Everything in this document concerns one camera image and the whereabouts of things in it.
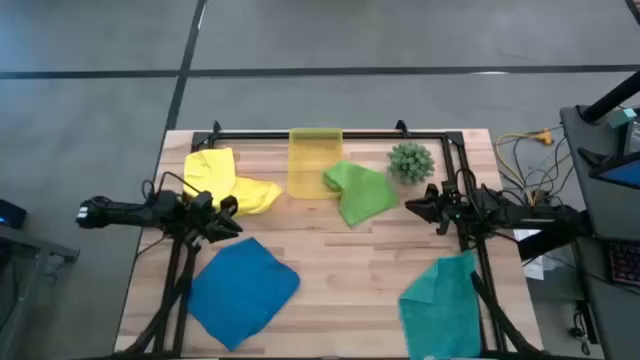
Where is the teal microfiber towel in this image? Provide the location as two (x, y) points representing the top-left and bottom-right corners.
(398, 249), (484, 360)

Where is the grey metal stand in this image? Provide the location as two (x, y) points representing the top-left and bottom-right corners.
(0, 224), (81, 360)

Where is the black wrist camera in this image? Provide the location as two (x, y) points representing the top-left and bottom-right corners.
(191, 190), (215, 211)
(439, 180), (460, 202)

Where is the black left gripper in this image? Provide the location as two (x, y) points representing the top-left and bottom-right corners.
(182, 195), (245, 245)

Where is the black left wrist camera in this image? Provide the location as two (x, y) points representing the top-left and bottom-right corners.
(191, 190), (215, 211)

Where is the artificial plant in patterned pot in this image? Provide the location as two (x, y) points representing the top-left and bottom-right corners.
(386, 141), (436, 186)

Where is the yellow microfiber towel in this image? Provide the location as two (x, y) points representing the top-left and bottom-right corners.
(183, 147), (284, 217)

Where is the blue microfiber towel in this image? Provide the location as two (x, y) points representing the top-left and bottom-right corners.
(186, 236), (302, 352)

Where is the black power strip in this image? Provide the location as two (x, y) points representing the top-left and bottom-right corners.
(569, 299), (599, 356)

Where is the black device with blue light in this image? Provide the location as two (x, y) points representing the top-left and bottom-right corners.
(0, 198), (29, 230)

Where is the yellow floor cable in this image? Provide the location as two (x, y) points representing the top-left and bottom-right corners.
(494, 128), (571, 194)

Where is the white paper sheet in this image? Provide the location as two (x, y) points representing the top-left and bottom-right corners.
(513, 228), (546, 281)

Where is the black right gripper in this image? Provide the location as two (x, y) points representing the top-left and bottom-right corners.
(404, 183), (485, 236)

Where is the green microfiber towel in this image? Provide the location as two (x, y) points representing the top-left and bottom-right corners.
(322, 160), (400, 229)

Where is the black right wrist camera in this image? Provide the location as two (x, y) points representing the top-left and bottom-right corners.
(439, 180), (460, 202)

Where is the black keyboard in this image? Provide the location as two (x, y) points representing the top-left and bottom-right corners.
(607, 239), (640, 287)

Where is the small teal box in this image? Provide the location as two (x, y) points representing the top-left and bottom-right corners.
(607, 107), (639, 130)

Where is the black metal table frame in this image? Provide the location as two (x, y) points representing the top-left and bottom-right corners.
(117, 128), (545, 360)

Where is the grey desk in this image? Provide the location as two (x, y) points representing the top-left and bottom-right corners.
(559, 104), (640, 360)

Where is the yellow translucent plastic bin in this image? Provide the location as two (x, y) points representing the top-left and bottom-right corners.
(287, 127), (345, 201)

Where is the black monitor with blue screen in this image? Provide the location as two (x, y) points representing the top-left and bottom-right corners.
(578, 147), (640, 192)

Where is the black stand pole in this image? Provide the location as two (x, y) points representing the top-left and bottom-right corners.
(579, 69), (640, 125)
(517, 219), (596, 262)

